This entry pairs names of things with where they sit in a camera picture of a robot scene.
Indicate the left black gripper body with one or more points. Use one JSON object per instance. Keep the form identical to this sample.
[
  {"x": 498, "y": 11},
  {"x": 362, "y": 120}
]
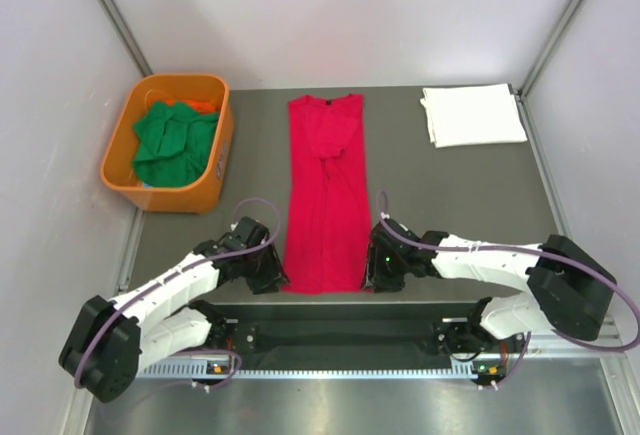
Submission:
[{"x": 262, "y": 268}]

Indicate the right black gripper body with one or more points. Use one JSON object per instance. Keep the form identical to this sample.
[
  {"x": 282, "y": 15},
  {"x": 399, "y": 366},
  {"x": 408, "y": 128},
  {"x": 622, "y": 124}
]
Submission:
[{"x": 387, "y": 271}]

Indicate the red polo shirt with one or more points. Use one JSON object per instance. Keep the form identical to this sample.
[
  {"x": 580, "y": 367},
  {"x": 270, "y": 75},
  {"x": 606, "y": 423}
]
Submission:
[{"x": 329, "y": 217}]

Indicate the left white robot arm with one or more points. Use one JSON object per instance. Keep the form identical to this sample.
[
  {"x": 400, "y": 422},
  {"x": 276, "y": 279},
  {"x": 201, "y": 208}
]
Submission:
[{"x": 113, "y": 340}]

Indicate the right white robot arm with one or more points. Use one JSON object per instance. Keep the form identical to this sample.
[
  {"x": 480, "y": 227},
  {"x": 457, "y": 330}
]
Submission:
[{"x": 558, "y": 285}]

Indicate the green t shirt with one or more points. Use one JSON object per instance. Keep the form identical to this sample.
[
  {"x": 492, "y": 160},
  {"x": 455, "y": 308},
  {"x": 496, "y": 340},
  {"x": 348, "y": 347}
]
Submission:
[{"x": 175, "y": 141}]

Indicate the folded white t shirt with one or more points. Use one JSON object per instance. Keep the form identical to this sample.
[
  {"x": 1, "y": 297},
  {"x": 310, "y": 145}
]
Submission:
[{"x": 472, "y": 115}]

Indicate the orange t shirt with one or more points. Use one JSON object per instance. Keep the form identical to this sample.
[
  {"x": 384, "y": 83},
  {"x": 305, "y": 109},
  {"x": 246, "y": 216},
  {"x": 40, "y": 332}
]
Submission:
[{"x": 199, "y": 106}]

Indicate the orange plastic bin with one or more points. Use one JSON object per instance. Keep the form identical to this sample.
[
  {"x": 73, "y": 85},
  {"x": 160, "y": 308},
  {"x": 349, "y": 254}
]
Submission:
[{"x": 117, "y": 172}]

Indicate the grey slotted cable duct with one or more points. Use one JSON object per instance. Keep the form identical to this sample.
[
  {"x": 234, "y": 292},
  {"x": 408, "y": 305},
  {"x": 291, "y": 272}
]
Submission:
[{"x": 214, "y": 368}]

